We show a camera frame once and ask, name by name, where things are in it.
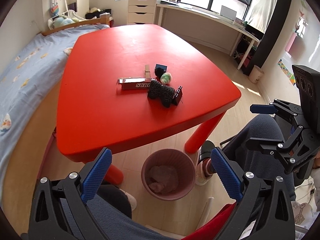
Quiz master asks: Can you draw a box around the green white tissue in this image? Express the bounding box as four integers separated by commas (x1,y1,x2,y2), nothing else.
160,73,172,85

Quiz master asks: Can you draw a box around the blue card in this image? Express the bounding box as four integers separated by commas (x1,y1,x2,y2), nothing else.
155,64,167,72

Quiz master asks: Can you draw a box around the black patterned sock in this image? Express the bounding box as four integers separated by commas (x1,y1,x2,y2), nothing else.
148,80,175,107

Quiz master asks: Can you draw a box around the red snack box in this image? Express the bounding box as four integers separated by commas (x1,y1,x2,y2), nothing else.
117,77,154,90

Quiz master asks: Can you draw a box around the right shoe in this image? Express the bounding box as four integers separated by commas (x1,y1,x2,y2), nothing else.
195,140,215,186

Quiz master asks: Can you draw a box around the shoe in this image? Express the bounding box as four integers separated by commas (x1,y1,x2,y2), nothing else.
120,189,137,211
195,140,215,186

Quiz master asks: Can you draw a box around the white floor bin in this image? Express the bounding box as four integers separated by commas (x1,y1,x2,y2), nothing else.
248,65,264,84

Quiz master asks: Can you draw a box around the left shoe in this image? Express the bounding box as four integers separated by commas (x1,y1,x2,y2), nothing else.
120,189,137,211

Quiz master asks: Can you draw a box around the red chair seat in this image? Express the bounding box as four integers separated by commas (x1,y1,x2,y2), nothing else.
182,203,236,240

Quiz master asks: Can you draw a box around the pink waste basket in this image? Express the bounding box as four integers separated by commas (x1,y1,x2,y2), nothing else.
141,148,195,201

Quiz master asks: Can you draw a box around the red plastic table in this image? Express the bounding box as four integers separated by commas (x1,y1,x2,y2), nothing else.
56,24,242,186

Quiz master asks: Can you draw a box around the white long desk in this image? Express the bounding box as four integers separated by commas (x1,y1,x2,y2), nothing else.
155,3,260,69

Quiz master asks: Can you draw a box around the white laptop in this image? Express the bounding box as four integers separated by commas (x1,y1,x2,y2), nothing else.
220,5,237,21

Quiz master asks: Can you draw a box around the black fuzzy ball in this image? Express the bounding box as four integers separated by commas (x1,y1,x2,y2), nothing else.
155,68,165,79

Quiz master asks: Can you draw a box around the wooden clothespin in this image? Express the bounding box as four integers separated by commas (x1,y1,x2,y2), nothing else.
144,64,151,79

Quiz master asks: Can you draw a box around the bed with blue sheet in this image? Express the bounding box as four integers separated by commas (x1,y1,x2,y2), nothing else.
0,13,111,205

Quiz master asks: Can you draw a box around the white drawer unit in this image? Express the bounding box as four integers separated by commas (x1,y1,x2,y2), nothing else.
127,0,157,25

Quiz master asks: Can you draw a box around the black camera box right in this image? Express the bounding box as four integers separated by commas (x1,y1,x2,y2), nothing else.
292,64,320,133

